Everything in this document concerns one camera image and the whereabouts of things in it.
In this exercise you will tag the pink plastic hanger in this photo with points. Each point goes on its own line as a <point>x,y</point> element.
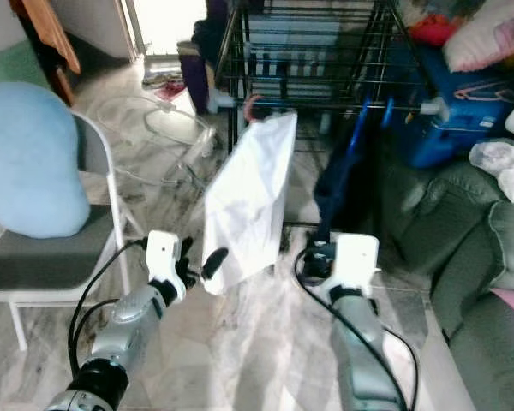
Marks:
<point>248,107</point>

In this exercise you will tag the grey white folding chair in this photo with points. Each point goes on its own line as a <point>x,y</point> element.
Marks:
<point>34,265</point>

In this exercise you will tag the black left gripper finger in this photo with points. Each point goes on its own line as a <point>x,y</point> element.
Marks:
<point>216,261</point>

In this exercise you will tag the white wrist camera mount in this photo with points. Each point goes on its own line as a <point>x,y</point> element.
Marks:
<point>163,253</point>
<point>355,257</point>

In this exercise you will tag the orange hanging cloth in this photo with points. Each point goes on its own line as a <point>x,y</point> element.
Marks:
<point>56,34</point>

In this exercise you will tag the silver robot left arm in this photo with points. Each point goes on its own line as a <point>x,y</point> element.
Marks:
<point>124,334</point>

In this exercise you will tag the light blue pillow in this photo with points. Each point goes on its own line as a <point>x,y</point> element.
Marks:
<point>34,163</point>

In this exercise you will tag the maroon cloth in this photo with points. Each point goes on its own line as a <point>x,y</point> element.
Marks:
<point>171,89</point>

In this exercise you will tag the white plastic bag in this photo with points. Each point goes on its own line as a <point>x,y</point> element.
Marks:
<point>501,167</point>

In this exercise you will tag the red cushion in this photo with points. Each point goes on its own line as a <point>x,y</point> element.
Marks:
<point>433,30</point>

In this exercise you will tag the green sofa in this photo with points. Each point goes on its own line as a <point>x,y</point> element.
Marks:
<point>463,257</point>

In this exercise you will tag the white shirt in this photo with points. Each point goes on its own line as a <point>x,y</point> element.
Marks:
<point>248,205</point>

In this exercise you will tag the purple bin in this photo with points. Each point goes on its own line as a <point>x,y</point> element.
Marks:
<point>197,81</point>

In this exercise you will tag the blue storage bag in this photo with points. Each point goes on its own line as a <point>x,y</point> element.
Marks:
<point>463,111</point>

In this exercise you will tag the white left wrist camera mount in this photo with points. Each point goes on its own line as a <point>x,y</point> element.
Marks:
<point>163,253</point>

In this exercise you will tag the black metal drying rack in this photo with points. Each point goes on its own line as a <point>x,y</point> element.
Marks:
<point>317,110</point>

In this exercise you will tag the clear tube frame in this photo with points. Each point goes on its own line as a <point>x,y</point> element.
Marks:
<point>206,141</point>

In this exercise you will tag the dark navy hanging garment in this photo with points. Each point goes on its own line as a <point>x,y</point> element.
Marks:
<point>343,188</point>

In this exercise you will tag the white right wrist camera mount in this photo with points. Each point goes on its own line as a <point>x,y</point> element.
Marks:
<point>355,257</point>

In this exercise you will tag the pink white pillow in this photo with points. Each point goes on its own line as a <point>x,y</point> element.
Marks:
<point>484,38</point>

